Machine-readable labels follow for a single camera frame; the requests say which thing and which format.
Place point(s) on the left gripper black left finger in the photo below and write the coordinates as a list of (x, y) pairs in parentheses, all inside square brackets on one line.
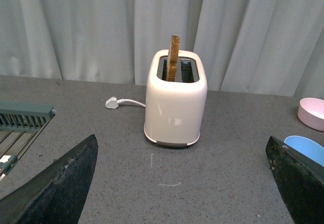
[(57, 194)]

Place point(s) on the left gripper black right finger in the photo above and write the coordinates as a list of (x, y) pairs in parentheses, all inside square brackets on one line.
[(299, 180)]

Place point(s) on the light blue plastic cup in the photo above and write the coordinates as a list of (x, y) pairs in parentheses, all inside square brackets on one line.
[(307, 147)]

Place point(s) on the pink plastic bowl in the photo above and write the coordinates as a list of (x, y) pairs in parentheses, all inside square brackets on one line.
[(310, 112)]

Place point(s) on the green dish rack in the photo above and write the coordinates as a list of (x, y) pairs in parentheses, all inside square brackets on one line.
[(21, 124)]

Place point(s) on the cream white toaster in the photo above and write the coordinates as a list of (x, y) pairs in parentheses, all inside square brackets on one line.
[(174, 110)]

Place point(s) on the grey white curtain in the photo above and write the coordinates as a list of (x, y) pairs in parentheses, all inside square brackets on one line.
[(252, 46)]

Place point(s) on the toasted bread slice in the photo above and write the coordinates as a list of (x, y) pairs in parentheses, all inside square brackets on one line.
[(172, 58)]

